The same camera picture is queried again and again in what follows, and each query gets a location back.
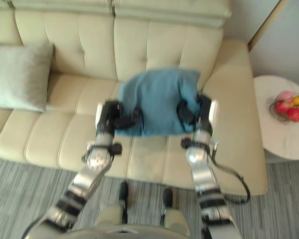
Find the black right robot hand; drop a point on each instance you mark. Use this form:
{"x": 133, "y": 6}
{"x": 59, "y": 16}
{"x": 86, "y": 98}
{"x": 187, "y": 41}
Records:
{"x": 201, "y": 112}

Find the blue cushion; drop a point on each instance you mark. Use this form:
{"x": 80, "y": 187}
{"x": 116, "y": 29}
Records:
{"x": 159, "y": 102}

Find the cream leather sofa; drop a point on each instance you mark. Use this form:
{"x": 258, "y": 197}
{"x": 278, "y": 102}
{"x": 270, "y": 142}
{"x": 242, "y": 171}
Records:
{"x": 139, "y": 54}

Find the pink peach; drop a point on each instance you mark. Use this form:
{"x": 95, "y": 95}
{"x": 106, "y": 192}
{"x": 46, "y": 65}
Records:
{"x": 284, "y": 96}

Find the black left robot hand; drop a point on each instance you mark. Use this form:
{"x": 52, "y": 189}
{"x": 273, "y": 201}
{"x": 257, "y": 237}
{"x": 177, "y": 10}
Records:
{"x": 109, "y": 115}

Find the round white side table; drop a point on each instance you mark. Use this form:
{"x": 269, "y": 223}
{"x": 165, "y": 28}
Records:
{"x": 284, "y": 119}

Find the grey cushion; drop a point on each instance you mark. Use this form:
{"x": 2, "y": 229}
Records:
{"x": 17, "y": 77}

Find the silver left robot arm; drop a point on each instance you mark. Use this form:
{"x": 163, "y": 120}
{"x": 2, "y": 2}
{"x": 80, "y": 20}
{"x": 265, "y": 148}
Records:
{"x": 89, "y": 171}

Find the red apple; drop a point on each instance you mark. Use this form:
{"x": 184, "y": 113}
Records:
{"x": 296, "y": 114}

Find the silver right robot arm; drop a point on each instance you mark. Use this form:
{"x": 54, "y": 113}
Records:
{"x": 206, "y": 179}

